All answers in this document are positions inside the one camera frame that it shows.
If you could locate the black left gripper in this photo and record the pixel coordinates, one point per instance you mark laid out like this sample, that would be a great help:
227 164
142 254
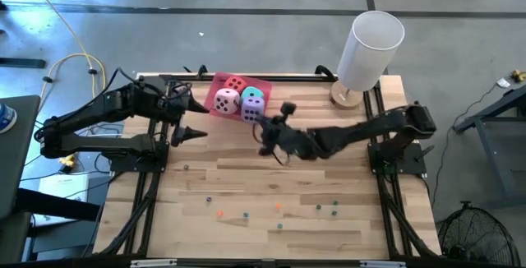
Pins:
178 103

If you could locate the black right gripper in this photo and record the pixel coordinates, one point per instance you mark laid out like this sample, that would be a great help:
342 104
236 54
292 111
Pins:
287 138

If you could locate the pink translucent plastic bin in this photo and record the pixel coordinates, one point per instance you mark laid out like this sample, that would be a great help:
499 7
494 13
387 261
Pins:
210 103

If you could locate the large purple plush die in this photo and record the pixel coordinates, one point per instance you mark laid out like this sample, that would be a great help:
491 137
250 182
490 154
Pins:
252 109

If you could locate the large pink plush die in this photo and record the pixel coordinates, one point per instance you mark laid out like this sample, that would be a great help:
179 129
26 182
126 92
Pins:
227 101

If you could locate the large teal plush die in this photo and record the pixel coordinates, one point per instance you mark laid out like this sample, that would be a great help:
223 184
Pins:
252 92

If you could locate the large red plush die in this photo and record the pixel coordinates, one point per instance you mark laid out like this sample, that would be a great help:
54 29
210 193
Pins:
235 84

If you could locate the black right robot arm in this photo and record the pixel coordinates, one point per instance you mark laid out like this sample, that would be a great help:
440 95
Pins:
370 128

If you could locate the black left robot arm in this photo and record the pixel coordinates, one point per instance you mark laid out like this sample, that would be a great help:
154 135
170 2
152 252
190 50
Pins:
82 112

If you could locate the white shade wooden lamp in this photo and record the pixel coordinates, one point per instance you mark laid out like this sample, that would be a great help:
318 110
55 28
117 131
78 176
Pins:
370 50

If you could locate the white box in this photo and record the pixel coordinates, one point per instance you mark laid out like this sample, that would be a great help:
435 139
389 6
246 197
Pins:
61 186

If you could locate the black desk crossbar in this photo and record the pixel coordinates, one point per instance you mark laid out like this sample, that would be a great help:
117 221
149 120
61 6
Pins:
57 206

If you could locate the black desk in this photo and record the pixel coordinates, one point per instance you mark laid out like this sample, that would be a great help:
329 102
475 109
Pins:
18 157

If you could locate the black floor bar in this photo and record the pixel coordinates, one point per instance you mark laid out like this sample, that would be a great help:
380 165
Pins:
22 63

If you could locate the black floor fan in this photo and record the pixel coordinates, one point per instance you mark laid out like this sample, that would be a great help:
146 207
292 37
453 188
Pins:
472 235

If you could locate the dark metal side table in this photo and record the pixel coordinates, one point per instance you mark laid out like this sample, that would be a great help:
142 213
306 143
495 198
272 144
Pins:
499 153

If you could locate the small white tag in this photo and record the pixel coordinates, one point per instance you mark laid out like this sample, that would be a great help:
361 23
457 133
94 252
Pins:
502 82

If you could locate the small yellow object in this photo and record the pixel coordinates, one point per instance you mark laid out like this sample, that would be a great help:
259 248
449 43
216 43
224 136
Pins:
518 75

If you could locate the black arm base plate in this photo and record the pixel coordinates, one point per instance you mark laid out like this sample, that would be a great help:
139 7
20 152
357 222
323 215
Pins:
407 165
135 166

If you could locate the white table bracket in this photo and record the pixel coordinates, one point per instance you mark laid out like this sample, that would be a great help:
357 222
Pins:
382 264
153 263

